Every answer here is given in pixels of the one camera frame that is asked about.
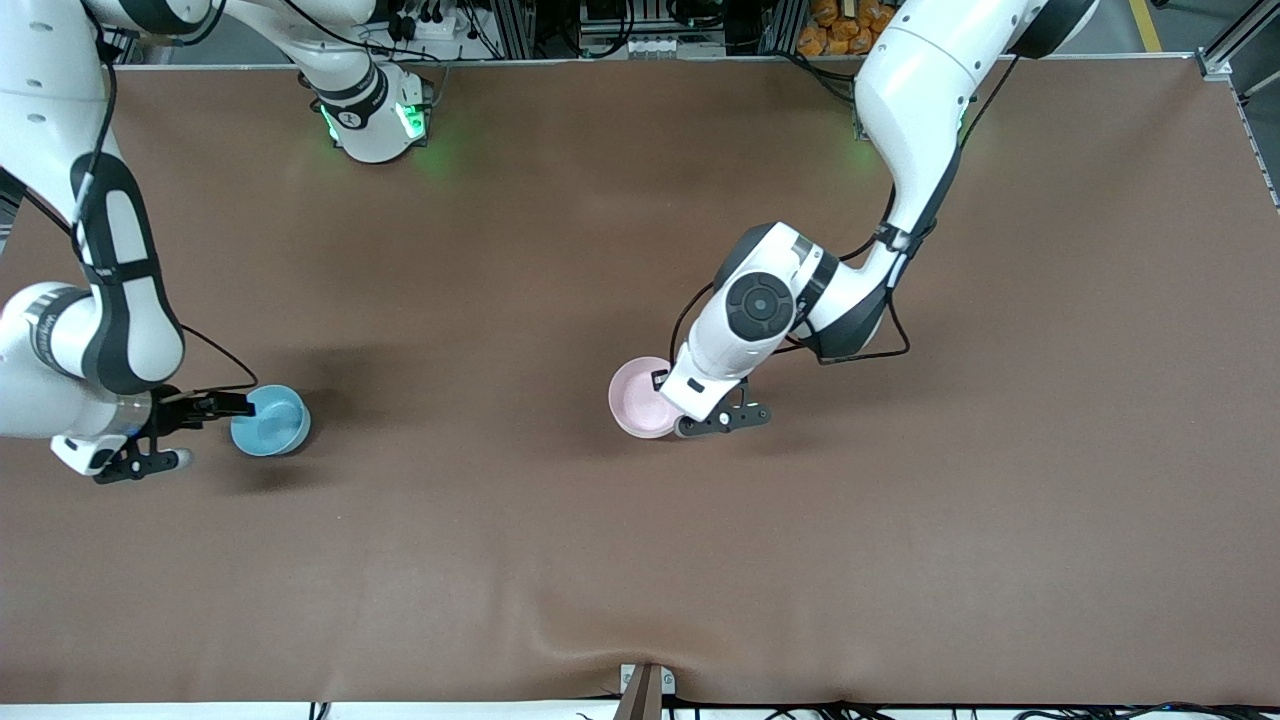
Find pink plastic bowl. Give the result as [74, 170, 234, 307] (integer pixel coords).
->
[608, 356, 691, 440]

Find brown table mat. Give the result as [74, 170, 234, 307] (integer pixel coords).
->
[0, 55, 1280, 707]

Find white power strip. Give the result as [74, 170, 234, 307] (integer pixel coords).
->
[398, 8, 473, 43]

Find metal bracket stand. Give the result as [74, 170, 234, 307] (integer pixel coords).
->
[618, 662, 677, 720]

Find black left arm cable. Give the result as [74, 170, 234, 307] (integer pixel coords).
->
[668, 60, 1021, 366]

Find orange snack packages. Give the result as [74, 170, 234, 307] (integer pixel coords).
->
[798, 0, 898, 58]

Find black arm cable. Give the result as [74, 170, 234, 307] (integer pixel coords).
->
[668, 60, 1021, 366]
[180, 322, 261, 393]

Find aluminium frame profile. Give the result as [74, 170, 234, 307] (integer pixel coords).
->
[1197, 0, 1280, 83]

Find blue plastic bowl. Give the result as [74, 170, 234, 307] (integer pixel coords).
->
[230, 384, 312, 458]

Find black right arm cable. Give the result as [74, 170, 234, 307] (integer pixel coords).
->
[180, 322, 261, 393]

